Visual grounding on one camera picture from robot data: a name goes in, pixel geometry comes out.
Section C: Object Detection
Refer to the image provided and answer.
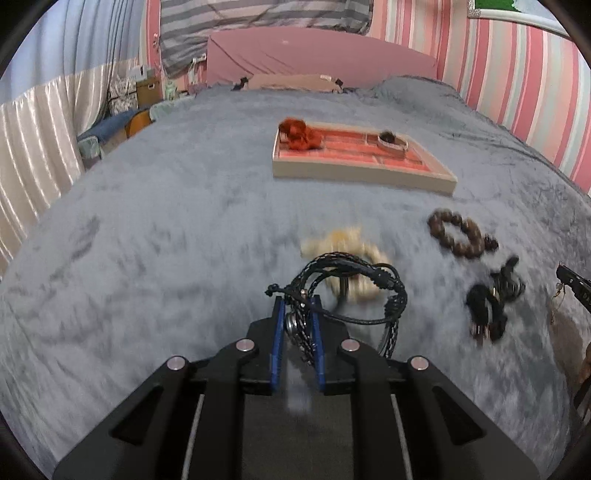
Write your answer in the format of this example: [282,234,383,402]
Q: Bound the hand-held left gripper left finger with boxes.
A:
[53,296,284,480]

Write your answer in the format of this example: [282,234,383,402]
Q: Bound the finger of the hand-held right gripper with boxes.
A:
[556,264,591,311]

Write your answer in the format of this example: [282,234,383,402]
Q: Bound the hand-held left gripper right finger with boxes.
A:
[309,296,541,480]

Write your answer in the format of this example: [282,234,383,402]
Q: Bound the black hair tie with charms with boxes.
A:
[465,255,526,344]

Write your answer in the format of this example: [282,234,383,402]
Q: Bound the black braided leather bracelet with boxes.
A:
[265,253,408,365]

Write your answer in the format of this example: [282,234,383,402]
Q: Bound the brown wooden bead bracelet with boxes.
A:
[427,209,499,259]

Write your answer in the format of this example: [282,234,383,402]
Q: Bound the jewelry tray with red lining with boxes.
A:
[271,121,458,197]

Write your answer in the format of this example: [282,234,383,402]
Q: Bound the person's right hand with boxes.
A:
[549,298,591,393]

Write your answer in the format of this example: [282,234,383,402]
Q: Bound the red scrunchie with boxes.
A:
[279,119,326,151]

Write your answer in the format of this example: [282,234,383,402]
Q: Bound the small dark item in tray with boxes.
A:
[377,131,410,151]

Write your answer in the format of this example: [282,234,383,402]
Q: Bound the light green cloth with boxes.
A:
[150,98,195,121]

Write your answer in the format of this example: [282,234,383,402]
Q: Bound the orange chair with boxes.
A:
[126,111,153,138]

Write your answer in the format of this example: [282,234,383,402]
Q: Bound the tan pillow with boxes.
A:
[231,74,345,93]

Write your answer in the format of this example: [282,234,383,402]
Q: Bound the teal floral fabric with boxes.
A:
[78,136,103,169]

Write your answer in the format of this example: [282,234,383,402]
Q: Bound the blue folded cloth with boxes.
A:
[78,108,151,144]

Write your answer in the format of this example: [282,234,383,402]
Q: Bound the framed wedding photo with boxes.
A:
[466,0,573,38]

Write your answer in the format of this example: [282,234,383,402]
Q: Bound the brown cardboard box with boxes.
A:
[136,76,162,107]

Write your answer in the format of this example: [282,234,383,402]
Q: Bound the pink headboard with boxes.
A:
[206,31,438,88]

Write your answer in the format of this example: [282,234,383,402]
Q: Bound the floral storage box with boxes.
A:
[108,76,139,114]

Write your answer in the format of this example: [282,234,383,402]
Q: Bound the cream shiny curtain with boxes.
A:
[0,60,139,273]

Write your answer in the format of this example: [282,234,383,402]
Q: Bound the grey striped hanging sheet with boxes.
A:
[159,0,375,78]

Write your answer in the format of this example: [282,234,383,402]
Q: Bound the blue curtain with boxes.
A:
[0,0,148,104]

